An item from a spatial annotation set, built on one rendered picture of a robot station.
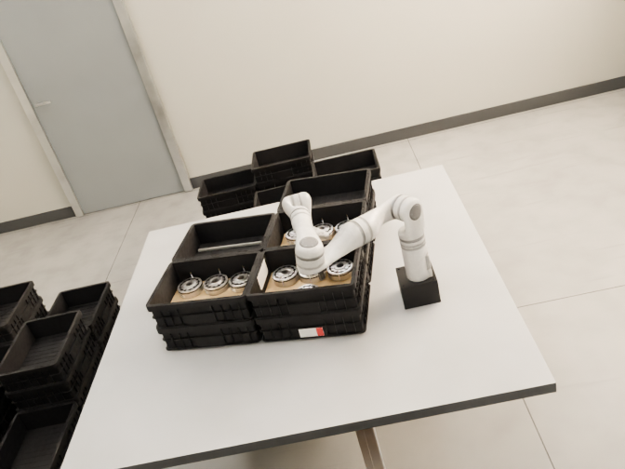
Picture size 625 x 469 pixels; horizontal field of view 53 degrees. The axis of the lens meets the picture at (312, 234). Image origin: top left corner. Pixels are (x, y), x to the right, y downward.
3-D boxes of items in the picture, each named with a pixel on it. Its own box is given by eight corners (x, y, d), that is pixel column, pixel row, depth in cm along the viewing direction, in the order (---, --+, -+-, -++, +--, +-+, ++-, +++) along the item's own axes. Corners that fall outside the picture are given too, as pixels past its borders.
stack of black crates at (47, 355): (62, 386, 335) (24, 321, 312) (116, 375, 332) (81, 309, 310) (37, 446, 300) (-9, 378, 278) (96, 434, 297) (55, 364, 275)
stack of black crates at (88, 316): (84, 337, 369) (59, 291, 352) (132, 327, 367) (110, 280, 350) (63, 386, 335) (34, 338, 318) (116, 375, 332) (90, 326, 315)
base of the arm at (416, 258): (429, 264, 237) (421, 226, 229) (433, 278, 229) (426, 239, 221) (405, 270, 238) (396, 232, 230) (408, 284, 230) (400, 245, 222)
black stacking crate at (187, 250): (282, 234, 281) (275, 213, 275) (269, 274, 256) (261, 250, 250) (200, 246, 290) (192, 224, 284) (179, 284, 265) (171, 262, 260)
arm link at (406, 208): (423, 194, 216) (431, 235, 224) (404, 188, 223) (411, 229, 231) (405, 207, 212) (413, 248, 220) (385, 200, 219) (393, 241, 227)
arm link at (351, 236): (309, 282, 197) (368, 249, 210) (306, 258, 192) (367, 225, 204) (291, 269, 203) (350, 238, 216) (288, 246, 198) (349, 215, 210)
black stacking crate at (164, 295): (269, 274, 256) (261, 251, 250) (253, 322, 231) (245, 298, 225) (179, 285, 265) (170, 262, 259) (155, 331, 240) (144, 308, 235)
